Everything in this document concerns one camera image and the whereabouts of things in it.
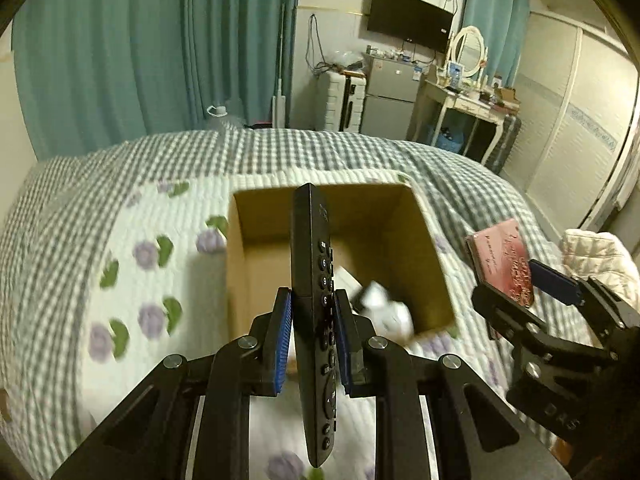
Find white wardrobe sliding doors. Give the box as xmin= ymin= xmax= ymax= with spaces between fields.
xmin=502 ymin=11 xmax=639 ymax=237

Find dark checked suitcase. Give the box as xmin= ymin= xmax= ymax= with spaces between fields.
xmin=486 ymin=114 xmax=522 ymax=174

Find white dressing table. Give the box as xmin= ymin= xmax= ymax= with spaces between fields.
xmin=406 ymin=76 xmax=518 ymax=167

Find black wall television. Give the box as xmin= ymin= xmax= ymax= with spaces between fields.
xmin=367 ymin=0 xmax=454 ymax=53

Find teal curtain right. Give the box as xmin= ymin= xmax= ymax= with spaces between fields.
xmin=462 ymin=0 xmax=530 ymax=87

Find white floral quilted mat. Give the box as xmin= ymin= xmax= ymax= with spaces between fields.
xmin=79 ymin=169 xmax=501 ymax=480

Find grey mini fridge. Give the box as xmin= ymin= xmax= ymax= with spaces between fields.
xmin=360 ymin=54 xmax=423 ymax=140

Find white suitcase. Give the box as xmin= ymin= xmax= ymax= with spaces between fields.
xmin=314 ymin=70 xmax=367 ymax=133

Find white oval vanity mirror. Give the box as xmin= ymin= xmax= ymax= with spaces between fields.
xmin=446 ymin=26 xmax=488 ymax=77

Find clear water jug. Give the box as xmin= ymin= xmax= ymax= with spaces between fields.
xmin=205 ymin=104 xmax=244 ymax=131

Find black remote control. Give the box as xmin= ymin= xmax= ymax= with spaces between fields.
xmin=291 ymin=183 xmax=337 ymax=468

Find white cube charger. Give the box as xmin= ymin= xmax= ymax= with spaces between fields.
xmin=356 ymin=282 xmax=414 ymax=344

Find pink booklet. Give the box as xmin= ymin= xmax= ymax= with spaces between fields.
xmin=466 ymin=218 xmax=534 ymax=308

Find brown cardboard box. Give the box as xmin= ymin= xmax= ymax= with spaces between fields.
xmin=226 ymin=183 xmax=454 ymax=344

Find white broom stick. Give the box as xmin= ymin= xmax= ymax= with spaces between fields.
xmin=271 ymin=4 xmax=286 ymax=129

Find teal curtain left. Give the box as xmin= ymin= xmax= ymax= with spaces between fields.
xmin=12 ymin=0 xmax=296 ymax=160

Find grey checked duvet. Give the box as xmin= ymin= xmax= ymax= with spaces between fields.
xmin=1 ymin=130 xmax=561 ymax=479

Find teal curtain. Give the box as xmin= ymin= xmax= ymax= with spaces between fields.
xmin=462 ymin=0 xmax=530 ymax=87
xmin=12 ymin=0 xmax=296 ymax=160

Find cream quilted cushion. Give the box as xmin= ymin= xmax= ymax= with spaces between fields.
xmin=559 ymin=229 xmax=640 ymax=311

